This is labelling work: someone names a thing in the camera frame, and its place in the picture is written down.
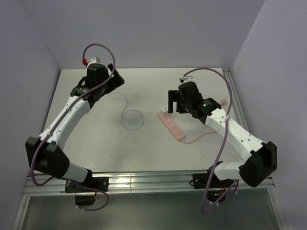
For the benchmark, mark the pink power strip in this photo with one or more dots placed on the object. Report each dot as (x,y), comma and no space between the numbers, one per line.
(171,126)

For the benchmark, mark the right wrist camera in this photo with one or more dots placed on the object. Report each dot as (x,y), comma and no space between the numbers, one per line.
(185,79)

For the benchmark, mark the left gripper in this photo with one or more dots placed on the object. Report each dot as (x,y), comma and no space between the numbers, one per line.
(117,80)

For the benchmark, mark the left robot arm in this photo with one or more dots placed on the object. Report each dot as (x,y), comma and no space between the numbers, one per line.
(45,152)

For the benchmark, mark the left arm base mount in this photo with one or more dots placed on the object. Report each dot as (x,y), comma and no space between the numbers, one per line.
(86,192)

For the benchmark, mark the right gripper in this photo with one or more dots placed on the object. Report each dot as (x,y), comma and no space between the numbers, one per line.
(174,96)

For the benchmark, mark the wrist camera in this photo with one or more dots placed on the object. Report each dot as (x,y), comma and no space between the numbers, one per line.
(93,60)
(185,79)

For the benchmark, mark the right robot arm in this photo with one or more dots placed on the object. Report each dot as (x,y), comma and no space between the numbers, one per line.
(259,159)

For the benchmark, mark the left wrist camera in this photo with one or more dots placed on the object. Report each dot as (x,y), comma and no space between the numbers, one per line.
(93,60)

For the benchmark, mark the white charger plug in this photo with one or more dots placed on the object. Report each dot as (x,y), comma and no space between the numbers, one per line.
(164,110)

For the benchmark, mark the aluminium frame rail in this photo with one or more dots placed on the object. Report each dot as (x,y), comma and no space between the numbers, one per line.
(149,171)

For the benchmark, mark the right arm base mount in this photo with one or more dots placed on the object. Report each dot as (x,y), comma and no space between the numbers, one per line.
(200,180)

